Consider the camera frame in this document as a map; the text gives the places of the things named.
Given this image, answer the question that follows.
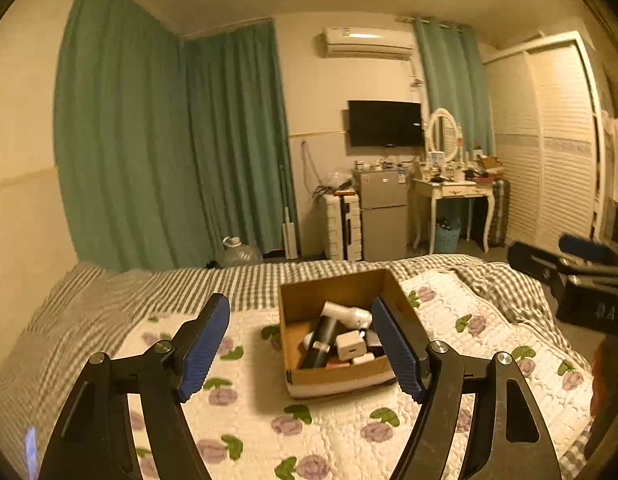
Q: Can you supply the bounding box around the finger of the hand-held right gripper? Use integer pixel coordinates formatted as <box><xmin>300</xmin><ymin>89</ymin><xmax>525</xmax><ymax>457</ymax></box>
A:
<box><xmin>554</xmin><ymin>233</ymin><xmax>618</xmax><ymax>277</ymax></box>
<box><xmin>508</xmin><ymin>242</ymin><xmax>570</xmax><ymax>302</ymax></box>

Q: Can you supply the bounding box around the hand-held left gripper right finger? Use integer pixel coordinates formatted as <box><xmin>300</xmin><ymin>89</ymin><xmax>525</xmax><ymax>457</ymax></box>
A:
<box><xmin>371</xmin><ymin>296</ymin><xmax>562</xmax><ymax>480</ymax></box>

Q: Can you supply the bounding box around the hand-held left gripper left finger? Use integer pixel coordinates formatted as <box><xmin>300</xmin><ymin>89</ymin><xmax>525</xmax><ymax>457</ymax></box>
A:
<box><xmin>39</xmin><ymin>293</ymin><xmax>230</xmax><ymax>480</ymax></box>

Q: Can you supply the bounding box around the white plug charger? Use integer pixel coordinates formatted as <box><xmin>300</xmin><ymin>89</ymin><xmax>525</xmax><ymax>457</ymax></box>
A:
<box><xmin>336</xmin><ymin>332</ymin><xmax>366</xmax><ymax>361</ymax></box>

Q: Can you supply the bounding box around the white plastic bottle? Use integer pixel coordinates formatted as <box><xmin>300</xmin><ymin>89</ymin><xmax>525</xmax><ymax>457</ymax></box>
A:
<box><xmin>319</xmin><ymin>301</ymin><xmax>374</xmax><ymax>332</ymax></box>

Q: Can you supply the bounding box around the black cylindrical bottle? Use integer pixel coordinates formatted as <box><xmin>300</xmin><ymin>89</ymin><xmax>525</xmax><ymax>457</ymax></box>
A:
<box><xmin>301</xmin><ymin>316</ymin><xmax>342</xmax><ymax>370</ymax></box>

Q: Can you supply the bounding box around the cardboard box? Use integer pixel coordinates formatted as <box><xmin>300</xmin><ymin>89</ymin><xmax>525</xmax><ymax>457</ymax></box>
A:
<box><xmin>278</xmin><ymin>268</ymin><xmax>426</xmax><ymax>400</ymax></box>

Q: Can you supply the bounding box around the person's right hand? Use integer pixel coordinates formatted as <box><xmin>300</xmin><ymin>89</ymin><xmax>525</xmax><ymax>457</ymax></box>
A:
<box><xmin>590</xmin><ymin>337</ymin><xmax>612</xmax><ymax>419</ymax></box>

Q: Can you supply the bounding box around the dark ribbed suitcase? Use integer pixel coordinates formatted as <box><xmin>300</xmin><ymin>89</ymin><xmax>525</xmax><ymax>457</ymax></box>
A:
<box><xmin>489</xmin><ymin>180</ymin><xmax>512</xmax><ymax>247</ymax></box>

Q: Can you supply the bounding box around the blue plastic basket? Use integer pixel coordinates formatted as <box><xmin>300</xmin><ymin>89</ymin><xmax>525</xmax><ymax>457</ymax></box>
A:
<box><xmin>434</xmin><ymin>222</ymin><xmax>462</xmax><ymax>255</ymax></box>

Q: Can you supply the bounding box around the white hanging garment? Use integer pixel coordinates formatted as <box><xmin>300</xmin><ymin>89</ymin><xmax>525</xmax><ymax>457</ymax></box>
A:
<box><xmin>601</xmin><ymin>110</ymin><xmax>618</xmax><ymax>207</ymax></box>

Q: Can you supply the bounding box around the white floral quilt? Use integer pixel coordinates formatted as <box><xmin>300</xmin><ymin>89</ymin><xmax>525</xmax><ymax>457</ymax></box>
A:
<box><xmin>116</xmin><ymin>267</ymin><xmax>598</xmax><ymax>480</ymax></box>

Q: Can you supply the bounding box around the white louvred wardrobe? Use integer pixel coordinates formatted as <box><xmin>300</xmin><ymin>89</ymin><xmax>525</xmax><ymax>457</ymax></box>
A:
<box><xmin>484</xmin><ymin>32</ymin><xmax>616</xmax><ymax>252</ymax></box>

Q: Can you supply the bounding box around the clear water jug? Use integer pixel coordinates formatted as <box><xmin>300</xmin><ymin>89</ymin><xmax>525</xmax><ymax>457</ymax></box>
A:
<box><xmin>219</xmin><ymin>236</ymin><xmax>265</xmax><ymax>269</ymax></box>

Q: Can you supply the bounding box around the white dressing table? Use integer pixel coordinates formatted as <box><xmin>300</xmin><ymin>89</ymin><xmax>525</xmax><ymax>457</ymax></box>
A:
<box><xmin>413</xmin><ymin>176</ymin><xmax>498</xmax><ymax>256</ymax></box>

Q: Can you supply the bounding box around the silver mini fridge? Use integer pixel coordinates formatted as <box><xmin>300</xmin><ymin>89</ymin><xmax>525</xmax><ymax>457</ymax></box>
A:
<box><xmin>352</xmin><ymin>167</ymin><xmax>410</xmax><ymax>261</ymax></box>

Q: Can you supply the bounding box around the white ribbed suitcase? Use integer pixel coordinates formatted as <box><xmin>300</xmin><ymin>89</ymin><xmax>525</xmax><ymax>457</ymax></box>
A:
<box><xmin>323</xmin><ymin>192</ymin><xmax>364</xmax><ymax>261</ymax></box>

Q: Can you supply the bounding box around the white flat mop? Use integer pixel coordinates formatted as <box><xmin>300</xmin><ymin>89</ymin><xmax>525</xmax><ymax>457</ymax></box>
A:
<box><xmin>280</xmin><ymin>162</ymin><xmax>300</xmax><ymax>260</ymax></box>

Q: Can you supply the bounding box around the oval white vanity mirror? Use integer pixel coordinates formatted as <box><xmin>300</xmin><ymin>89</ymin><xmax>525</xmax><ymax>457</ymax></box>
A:
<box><xmin>426</xmin><ymin>107</ymin><xmax>462</xmax><ymax>164</ymax></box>

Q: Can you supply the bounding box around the clear plastic bag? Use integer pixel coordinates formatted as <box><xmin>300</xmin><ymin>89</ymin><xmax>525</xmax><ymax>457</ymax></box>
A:
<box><xmin>325</xmin><ymin>170</ymin><xmax>354</xmax><ymax>194</ymax></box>

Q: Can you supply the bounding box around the teal curtain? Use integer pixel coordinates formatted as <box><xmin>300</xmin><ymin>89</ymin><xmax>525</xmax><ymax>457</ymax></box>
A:
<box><xmin>181</xmin><ymin>20</ymin><xmax>300</xmax><ymax>261</ymax></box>
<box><xmin>54</xmin><ymin>0</ymin><xmax>216</xmax><ymax>274</ymax></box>
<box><xmin>413</xmin><ymin>16</ymin><xmax>495</xmax><ymax>157</ymax></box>

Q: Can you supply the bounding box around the white air conditioner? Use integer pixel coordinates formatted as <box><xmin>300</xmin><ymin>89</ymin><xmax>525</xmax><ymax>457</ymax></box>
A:
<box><xmin>319</xmin><ymin>25</ymin><xmax>415</xmax><ymax>60</ymax></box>

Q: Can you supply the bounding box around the black wall television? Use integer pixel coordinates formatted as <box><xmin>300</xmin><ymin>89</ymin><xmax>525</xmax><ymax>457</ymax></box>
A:
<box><xmin>347</xmin><ymin>100</ymin><xmax>424</xmax><ymax>149</ymax></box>

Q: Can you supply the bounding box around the hanging black cable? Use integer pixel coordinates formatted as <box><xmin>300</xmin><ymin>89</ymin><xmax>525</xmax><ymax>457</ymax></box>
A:
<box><xmin>301</xmin><ymin>141</ymin><xmax>320</xmax><ymax>197</ymax></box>

